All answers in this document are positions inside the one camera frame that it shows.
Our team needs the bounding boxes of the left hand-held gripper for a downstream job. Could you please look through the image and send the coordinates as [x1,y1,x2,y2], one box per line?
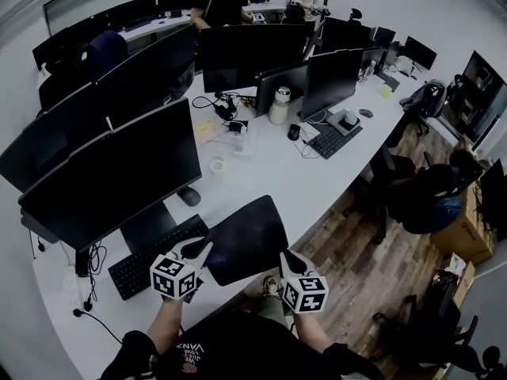
[150,237,214,302]

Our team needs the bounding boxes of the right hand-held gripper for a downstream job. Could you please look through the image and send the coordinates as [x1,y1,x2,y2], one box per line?
[279,250,330,315]

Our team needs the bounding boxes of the black mouse pad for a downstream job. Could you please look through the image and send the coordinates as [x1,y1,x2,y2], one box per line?
[204,195,290,287]

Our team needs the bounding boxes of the person's left forearm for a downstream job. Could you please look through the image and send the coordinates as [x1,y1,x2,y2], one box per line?
[144,295,186,356]

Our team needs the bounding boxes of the person's right forearm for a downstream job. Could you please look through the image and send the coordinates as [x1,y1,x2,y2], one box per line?
[292,310,338,356]

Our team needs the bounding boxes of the dark grey computer mouse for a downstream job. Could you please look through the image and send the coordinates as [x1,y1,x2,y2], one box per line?
[177,187,202,207]

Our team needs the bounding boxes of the white desk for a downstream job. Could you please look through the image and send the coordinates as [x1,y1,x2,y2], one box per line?
[30,53,440,375]

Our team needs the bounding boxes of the person's light sneaker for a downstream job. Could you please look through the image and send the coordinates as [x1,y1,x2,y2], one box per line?
[262,275,283,299]

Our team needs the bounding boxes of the person's grey shorts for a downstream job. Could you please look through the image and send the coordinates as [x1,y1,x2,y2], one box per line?
[241,287,297,332]

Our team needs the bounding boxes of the black keyboard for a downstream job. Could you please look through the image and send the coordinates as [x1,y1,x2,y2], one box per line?
[307,123,364,160]
[108,214,210,301]

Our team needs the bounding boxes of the clear cup with drink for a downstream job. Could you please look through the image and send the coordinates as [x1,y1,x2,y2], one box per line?
[208,155,226,178]

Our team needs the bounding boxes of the person's black printed t-shirt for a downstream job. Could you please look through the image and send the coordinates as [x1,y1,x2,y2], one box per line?
[98,310,385,380]

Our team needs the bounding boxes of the large black monitor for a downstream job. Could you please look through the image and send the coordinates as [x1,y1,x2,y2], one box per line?
[17,97,203,255]

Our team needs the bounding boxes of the clear plastic box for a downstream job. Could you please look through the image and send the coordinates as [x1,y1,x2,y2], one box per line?
[231,127,257,157]

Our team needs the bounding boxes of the yellow paper notes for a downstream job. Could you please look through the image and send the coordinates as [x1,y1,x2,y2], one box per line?
[193,117,218,146]

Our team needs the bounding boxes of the black charger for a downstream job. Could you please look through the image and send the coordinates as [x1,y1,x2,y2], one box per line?
[223,120,250,135]

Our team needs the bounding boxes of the white power strip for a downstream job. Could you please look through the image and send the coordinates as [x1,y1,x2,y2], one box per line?
[62,266,83,312]

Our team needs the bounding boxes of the black office chair with bag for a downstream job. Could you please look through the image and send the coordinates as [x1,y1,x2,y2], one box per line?
[384,148,477,236]

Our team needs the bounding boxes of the grey tray with tissue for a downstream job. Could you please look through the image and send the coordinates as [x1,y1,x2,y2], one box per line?
[326,108,363,135]

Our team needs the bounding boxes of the white bottle with silver cap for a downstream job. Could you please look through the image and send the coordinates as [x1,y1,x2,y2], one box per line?
[269,85,292,125]

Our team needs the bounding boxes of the small cardboard box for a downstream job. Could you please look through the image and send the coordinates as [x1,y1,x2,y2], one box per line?
[442,251,476,309]

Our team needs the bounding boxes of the large cardboard box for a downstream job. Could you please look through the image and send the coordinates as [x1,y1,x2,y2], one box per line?
[429,183,497,267]

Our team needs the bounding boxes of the grey backed monitor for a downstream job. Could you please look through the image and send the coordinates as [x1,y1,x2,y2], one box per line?
[254,60,310,119]

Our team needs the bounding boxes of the dark blue office chair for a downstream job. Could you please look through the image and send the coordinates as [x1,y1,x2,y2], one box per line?
[76,29,131,79]

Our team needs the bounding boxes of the dark glass window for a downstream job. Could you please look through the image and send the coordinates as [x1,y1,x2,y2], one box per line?
[442,49,507,143]

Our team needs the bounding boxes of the black power cable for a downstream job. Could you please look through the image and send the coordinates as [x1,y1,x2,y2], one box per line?
[72,308,124,344]

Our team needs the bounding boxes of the black looped cable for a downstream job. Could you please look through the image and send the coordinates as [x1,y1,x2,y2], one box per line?
[192,90,239,121]

